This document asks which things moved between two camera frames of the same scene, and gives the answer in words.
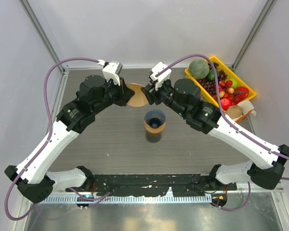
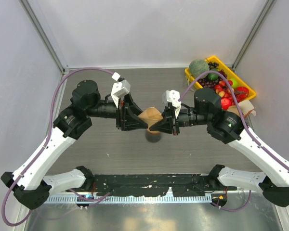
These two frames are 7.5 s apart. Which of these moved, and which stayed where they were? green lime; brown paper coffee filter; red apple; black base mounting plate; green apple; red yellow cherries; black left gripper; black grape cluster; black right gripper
Moved: black right gripper; brown paper coffee filter; black left gripper
Stayed: green apple; black grape cluster; black base mounting plate; red apple; green lime; red yellow cherries
